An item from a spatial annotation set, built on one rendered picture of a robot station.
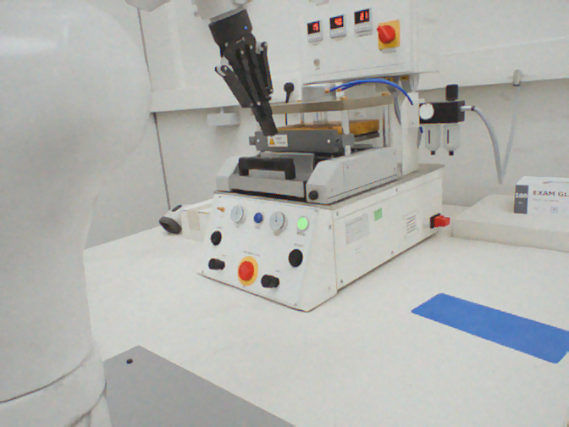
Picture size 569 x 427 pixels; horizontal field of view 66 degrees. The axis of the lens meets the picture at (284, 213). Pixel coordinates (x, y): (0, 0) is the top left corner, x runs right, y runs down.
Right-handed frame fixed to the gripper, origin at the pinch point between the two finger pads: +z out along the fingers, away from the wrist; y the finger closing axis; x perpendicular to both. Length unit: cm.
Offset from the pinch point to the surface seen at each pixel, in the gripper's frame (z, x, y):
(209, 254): 23.5, -12.3, 19.0
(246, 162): 6.9, -3.7, 5.8
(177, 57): 1, -122, -68
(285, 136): 6.4, -0.7, -4.3
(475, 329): 30, 43, 12
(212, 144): 40, -107, -55
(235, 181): 11.1, -8.0, 7.4
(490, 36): 12, 18, -73
